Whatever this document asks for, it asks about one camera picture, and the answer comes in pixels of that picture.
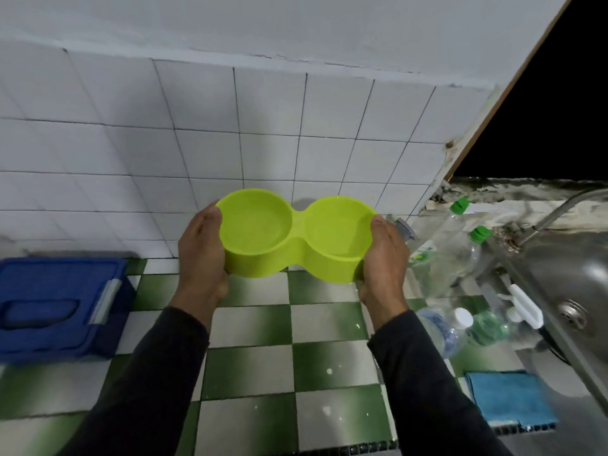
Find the person's right hand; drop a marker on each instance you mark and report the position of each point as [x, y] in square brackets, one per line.
[384, 270]

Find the person's left hand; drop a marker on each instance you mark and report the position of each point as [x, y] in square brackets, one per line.
[202, 261]

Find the person's left thumb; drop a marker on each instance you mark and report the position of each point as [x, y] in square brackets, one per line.
[209, 218]

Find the person's right thumb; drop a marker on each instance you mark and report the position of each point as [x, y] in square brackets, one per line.
[381, 227]

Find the lime green double pet bowl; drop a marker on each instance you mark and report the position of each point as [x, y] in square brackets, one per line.
[266, 232]

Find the person's left forearm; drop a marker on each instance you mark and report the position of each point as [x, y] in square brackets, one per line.
[152, 389]

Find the person's right forearm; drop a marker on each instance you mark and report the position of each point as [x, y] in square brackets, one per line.
[427, 389]

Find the grey flip cap bottle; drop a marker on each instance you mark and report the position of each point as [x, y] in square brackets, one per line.
[404, 230]

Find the clear bottle with green cap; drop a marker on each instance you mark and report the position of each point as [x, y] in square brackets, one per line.
[449, 223]
[456, 261]

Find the clear water bottle white cap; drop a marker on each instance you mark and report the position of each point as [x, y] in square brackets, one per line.
[446, 330]

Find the green soap white pump bottle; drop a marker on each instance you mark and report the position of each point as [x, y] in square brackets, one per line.
[489, 325]

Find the metal faucet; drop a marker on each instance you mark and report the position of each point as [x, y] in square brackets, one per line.
[555, 211]

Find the blue plastic box with lid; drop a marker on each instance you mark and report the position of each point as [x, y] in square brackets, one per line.
[47, 308]

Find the stainless steel sink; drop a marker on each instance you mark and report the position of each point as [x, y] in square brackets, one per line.
[565, 280]

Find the blue microfibre cloth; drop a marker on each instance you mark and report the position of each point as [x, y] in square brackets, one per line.
[510, 398]

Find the brown window frame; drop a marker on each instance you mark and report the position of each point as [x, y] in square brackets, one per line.
[517, 75]

